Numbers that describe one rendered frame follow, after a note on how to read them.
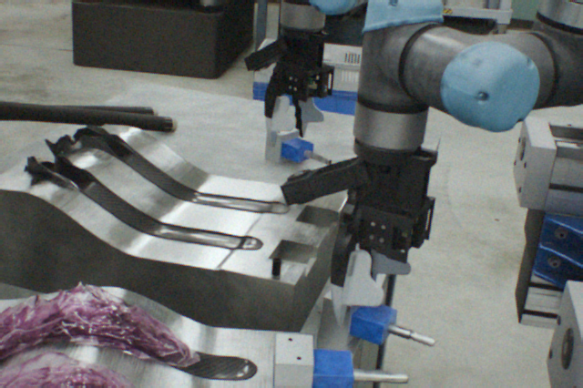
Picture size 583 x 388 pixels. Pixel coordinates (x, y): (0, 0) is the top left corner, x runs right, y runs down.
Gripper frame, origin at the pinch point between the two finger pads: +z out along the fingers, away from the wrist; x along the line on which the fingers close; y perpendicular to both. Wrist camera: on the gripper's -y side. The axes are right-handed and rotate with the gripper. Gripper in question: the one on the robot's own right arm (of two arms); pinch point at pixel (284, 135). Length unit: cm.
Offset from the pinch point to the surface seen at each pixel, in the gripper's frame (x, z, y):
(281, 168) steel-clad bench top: -3.8, 4.6, 3.2
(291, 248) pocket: -36, -3, 34
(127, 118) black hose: -16.9, 0.1, -23.8
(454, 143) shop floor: 241, 85, -95
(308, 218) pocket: -27.1, -2.6, 28.8
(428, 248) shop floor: 131, 85, -40
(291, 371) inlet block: -54, -3, 50
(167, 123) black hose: -8.8, 2.3, -22.3
